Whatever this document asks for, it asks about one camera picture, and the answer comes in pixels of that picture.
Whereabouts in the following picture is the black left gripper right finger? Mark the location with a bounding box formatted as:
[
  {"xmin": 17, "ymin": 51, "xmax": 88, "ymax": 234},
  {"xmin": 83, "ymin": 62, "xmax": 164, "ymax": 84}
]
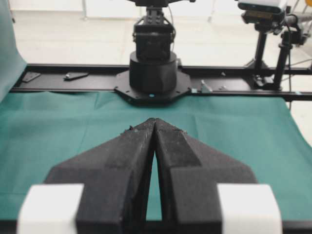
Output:
[{"xmin": 155, "ymin": 119, "xmax": 257, "ymax": 226}]

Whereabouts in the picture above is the black aluminium frame rail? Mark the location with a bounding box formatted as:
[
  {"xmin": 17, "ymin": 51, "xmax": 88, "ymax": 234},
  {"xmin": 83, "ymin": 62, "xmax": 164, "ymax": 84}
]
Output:
[{"xmin": 11, "ymin": 64, "xmax": 312, "ymax": 102}]

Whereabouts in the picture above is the green table cloth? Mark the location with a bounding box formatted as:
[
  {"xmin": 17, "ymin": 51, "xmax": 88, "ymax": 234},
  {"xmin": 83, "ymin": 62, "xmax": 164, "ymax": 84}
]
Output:
[{"xmin": 0, "ymin": 92, "xmax": 312, "ymax": 220}]

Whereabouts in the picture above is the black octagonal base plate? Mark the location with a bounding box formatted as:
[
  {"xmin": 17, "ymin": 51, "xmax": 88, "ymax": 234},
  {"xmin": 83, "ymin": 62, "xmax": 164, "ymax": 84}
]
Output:
[{"xmin": 114, "ymin": 71, "xmax": 192, "ymax": 104}]

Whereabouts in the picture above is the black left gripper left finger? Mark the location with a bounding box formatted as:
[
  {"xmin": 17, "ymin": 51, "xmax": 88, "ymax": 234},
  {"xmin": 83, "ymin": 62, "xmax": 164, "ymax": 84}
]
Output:
[{"xmin": 44, "ymin": 118, "xmax": 156, "ymax": 234}]

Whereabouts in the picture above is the white camera on stand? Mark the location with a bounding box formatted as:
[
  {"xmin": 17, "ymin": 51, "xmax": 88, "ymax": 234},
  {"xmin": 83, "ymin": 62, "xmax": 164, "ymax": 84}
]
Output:
[{"xmin": 237, "ymin": 0, "xmax": 288, "ymax": 35}]

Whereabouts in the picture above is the black camera stand post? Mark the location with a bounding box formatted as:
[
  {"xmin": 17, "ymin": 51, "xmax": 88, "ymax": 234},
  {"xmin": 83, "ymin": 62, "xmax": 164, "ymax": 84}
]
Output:
[{"xmin": 243, "ymin": 32, "xmax": 275, "ymax": 90}]

